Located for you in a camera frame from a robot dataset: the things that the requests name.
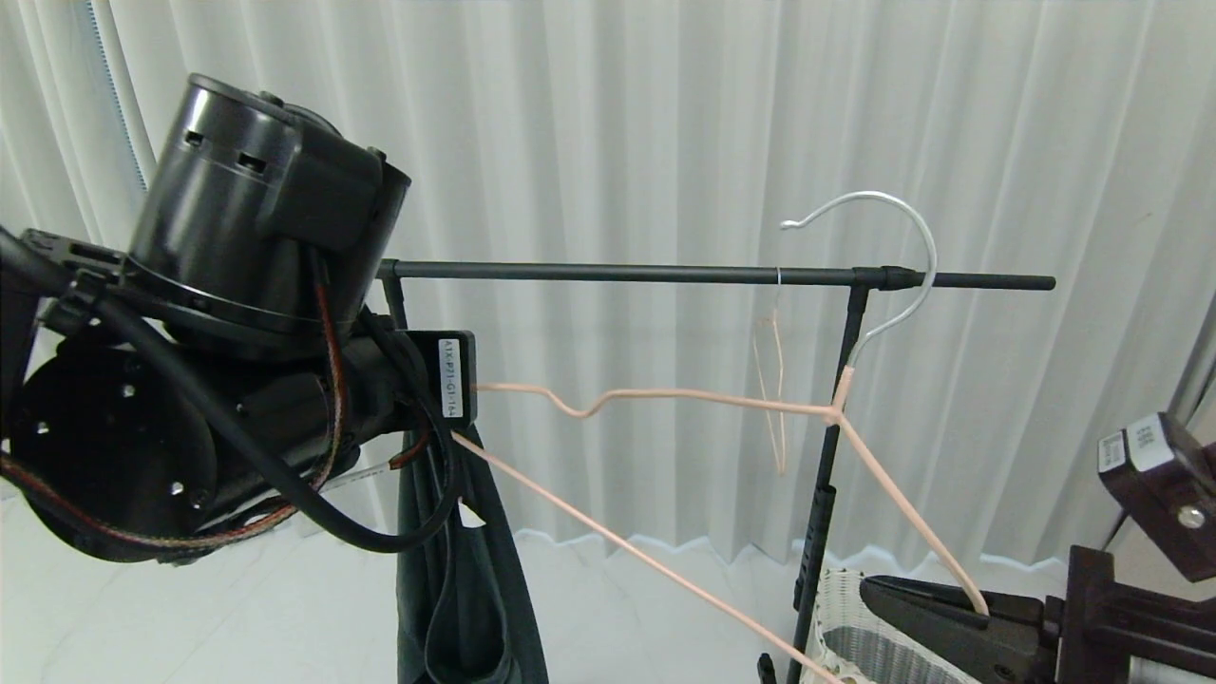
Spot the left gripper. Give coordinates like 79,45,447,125
214,331,476,500

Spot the black clothes rack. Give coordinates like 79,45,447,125
378,260,1057,684

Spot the black cable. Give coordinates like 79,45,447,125
0,228,466,557

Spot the white laundry basket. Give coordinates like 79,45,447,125
801,568,984,684

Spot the dark grey t-shirt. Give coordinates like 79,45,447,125
397,418,550,684

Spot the white curtain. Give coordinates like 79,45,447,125
0,0,1216,571

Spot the pink clothes hanger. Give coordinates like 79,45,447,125
750,271,791,476
451,192,991,684

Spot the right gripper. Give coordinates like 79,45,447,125
860,544,1216,684

